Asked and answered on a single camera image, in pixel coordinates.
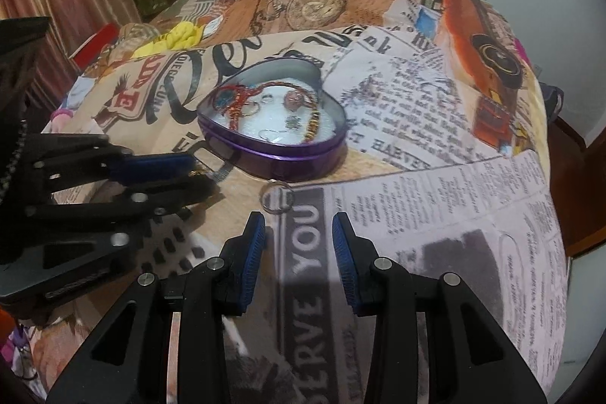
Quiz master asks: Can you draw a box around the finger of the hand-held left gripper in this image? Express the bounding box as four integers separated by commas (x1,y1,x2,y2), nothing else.
23,174,215,273
26,135,198,197

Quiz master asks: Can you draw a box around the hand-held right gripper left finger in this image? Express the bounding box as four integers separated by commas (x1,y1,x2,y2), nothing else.
45,211,267,404

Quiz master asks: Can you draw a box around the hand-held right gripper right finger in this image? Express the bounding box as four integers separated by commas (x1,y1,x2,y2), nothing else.
331,211,550,404

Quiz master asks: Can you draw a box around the gold chain necklace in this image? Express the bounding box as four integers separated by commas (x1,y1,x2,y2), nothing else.
188,168,226,186

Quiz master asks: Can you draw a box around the silver key ring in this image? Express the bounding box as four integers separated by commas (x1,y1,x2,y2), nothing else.
259,181,295,214

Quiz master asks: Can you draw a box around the red beaded bracelet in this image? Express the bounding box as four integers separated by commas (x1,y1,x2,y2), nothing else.
214,83,267,131

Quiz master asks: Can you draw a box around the purple heart-shaped tin box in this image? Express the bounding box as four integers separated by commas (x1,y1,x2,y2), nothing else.
196,58,349,183

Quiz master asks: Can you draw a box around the gold link bracelet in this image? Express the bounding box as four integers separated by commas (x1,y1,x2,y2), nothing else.
302,109,324,145

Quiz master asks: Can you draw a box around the pink bead pendant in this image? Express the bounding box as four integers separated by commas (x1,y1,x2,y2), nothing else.
283,89,309,108

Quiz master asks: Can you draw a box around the red box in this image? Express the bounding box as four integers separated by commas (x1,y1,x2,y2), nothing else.
70,22,120,67

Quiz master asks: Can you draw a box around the newspaper print blanket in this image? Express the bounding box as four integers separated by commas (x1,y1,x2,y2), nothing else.
28,0,569,404

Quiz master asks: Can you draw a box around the yellow cloth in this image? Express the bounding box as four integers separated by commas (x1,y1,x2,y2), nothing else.
136,20,205,55

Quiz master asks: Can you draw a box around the dark bag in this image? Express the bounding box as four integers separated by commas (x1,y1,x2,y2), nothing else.
540,83,567,124

